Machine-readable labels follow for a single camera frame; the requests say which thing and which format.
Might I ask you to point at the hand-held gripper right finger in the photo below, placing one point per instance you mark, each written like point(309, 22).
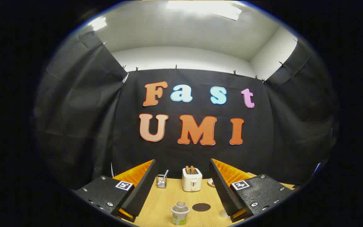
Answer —
point(222, 189)

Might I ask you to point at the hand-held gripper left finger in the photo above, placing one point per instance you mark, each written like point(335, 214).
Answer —
point(143, 189)

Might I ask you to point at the white cup with blue inside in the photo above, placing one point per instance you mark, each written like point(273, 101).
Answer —
point(223, 214)

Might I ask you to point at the dark brown round coaster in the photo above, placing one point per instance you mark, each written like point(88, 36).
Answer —
point(201, 207)

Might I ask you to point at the white green juice bottle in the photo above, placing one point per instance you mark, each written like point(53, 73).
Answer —
point(180, 216)

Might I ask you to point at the small cream plate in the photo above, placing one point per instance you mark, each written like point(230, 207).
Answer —
point(211, 183)

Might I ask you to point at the wooden table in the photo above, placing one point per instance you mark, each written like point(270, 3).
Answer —
point(165, 201)

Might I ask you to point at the white toaster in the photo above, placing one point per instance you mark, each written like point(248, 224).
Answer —
point(192, 183)

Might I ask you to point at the brown toast slice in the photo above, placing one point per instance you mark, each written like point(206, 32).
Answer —
point(187, 170)
point(193, 170)

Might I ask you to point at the small ceiling light panel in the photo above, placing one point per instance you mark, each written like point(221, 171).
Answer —
point(99, 23)

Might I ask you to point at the large ceiling light panel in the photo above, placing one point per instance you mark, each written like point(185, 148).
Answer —
point(203, 8)

